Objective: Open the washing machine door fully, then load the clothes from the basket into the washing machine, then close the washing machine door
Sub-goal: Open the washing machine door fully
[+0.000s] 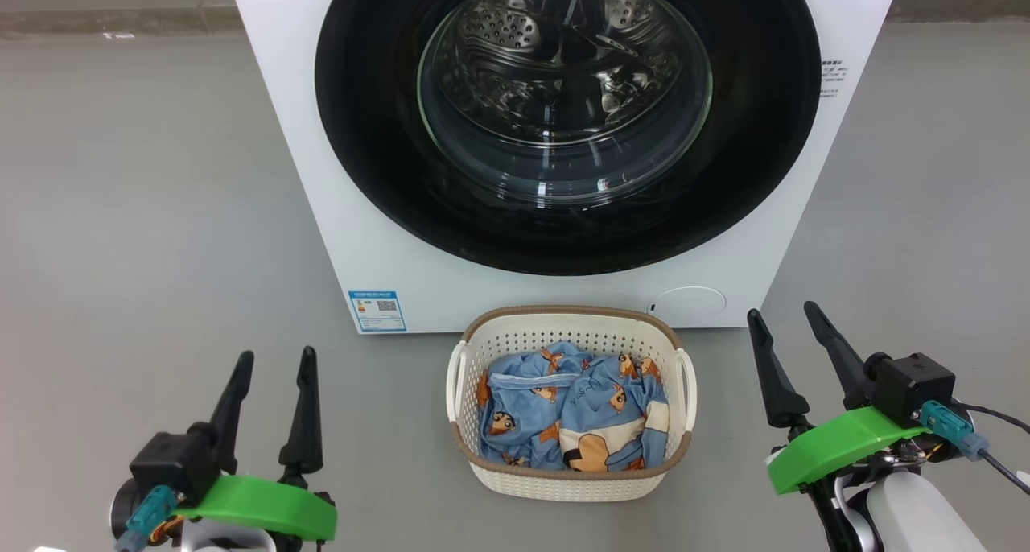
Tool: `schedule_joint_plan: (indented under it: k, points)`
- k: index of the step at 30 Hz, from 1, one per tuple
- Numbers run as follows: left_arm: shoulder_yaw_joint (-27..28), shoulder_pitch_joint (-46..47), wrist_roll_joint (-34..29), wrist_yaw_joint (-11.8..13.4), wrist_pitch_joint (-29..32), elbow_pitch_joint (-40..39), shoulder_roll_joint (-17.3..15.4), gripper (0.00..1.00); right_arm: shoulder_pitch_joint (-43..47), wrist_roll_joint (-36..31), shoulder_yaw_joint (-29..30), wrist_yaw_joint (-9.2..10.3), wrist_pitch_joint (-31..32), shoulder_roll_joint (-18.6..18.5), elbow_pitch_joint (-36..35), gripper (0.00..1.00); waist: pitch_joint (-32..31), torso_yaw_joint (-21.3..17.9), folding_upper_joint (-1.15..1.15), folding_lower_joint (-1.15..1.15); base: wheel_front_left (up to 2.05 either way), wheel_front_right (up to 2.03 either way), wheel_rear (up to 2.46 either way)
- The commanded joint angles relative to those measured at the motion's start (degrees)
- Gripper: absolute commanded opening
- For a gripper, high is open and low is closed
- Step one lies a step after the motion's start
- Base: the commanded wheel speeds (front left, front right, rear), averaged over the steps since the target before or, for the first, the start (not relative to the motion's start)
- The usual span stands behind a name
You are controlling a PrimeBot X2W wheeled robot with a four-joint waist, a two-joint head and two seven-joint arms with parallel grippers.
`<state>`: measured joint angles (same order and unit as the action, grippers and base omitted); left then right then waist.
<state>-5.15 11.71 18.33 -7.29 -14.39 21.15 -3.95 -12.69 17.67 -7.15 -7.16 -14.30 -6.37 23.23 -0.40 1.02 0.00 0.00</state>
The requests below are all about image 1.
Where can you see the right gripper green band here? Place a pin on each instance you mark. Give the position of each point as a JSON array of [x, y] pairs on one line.
[[837, 447]]

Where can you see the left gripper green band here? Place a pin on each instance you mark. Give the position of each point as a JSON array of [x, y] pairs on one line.
[[265, 508]]

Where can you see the blue cartoon print clothing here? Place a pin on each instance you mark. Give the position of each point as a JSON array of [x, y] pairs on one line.
[[579, 399]]

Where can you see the black round glass machine door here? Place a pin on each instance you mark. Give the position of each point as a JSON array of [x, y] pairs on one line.
[[378, 158]]

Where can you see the white front-load washing machine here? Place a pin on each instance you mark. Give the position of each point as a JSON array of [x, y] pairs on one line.
[[362, 254]]

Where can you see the cream perforated laundry basket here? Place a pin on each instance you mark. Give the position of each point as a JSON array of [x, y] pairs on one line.
[[563, 327]]

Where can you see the round white filter cover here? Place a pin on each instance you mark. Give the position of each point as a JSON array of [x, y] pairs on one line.
[[688, 304]]

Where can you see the blue energy label sticker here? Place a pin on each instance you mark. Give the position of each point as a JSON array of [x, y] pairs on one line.
[[376, 311]]

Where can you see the printed warning text label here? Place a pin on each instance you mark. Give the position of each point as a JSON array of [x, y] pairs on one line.
[[831, 77]]

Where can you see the steel perforated washer drum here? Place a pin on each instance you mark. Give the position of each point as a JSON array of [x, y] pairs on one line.
[[507, 29]]

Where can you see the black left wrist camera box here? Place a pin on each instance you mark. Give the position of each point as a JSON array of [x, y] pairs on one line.
[[173, 459]]

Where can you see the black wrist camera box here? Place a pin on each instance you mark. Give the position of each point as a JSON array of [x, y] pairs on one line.
[[173, 459], [913, 383]]

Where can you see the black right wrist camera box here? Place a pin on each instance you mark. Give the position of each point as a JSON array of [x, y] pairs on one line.
[[913, 383]]

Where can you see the teal right camera connector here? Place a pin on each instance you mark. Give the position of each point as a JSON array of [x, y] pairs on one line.
[[949, 427]]

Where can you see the teal camera connector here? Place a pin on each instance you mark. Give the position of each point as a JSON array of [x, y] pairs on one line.
[[149, 512], [949, 427]]

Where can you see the teal left camera connector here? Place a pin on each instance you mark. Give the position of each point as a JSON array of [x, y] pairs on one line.
[[149, 512]]

